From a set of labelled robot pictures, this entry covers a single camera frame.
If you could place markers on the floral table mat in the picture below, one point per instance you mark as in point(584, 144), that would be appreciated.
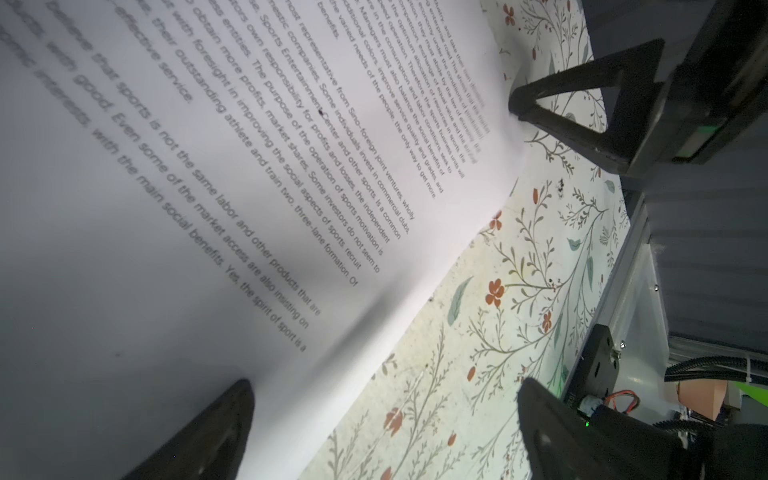
point(517, 304)

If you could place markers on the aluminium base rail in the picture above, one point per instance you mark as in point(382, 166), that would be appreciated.
point(632, 308)

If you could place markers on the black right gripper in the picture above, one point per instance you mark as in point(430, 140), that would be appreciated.
point(612, 112)

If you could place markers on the printed paper sheet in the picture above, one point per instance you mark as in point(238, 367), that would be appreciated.
point(201, 193)

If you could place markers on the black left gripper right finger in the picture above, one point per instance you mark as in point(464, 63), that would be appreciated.
point(561, 446)

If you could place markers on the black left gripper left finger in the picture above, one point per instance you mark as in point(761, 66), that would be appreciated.
point(211, 446)

